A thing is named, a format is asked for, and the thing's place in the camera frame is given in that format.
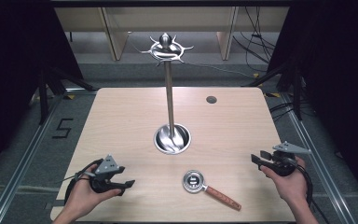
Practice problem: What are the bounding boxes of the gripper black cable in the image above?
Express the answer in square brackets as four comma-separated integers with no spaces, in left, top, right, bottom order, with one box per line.
[294,163,331,224]
[62,158,105,203]

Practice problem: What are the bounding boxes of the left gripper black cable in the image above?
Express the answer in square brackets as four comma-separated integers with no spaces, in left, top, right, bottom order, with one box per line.
[62,158,105,203]

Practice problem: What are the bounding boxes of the light wooden desk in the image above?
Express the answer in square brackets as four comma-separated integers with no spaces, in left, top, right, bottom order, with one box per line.
[54,7,291,62]

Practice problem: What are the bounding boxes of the black tripod stand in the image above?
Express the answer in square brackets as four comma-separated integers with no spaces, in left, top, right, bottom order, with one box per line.
[241,58,304,121]
[36,64,98,126]

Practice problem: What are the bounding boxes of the person's right hand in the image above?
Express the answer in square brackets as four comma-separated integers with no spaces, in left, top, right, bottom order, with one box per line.
[259,156,310,205]

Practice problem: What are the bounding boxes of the black floor cables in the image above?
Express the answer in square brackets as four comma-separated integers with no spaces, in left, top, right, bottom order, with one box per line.
[268,100,297,123]

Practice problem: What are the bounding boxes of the steel strainer with wooden handle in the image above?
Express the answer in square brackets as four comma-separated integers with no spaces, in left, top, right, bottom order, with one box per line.
[182,169,242,212]

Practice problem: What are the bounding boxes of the black floor cable bundle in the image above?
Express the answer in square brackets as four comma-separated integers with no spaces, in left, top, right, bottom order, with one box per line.
[231,7,277,73]

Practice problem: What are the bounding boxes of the person's left hand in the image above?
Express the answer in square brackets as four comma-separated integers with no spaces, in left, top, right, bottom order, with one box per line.
[62,173,123,219]

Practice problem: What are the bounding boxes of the black curtain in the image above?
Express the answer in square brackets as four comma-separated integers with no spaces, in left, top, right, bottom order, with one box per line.
[0,0,84,183]
[266,0,358,202]

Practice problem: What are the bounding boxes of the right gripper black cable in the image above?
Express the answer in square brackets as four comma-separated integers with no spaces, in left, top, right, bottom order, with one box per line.
[294,163,331,224]

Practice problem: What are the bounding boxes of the steel utensil hanging rack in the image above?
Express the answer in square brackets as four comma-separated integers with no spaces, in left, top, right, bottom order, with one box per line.
[141,32,195,156]

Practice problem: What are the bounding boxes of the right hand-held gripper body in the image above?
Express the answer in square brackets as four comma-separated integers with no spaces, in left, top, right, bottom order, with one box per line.
[271,141,312,177]

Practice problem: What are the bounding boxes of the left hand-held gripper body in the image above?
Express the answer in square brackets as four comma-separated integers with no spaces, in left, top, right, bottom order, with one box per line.
[88,153,121,194]

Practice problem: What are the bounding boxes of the aluminium floor rail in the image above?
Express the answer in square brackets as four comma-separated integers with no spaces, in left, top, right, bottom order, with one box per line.
[0,92,63,224]
[280,92,356,224]

